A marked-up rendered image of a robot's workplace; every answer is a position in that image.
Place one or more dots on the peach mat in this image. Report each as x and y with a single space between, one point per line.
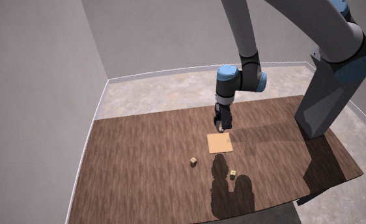
219 142

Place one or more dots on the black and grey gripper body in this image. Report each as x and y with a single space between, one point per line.
217 111

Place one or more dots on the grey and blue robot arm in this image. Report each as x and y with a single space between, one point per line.
327 22

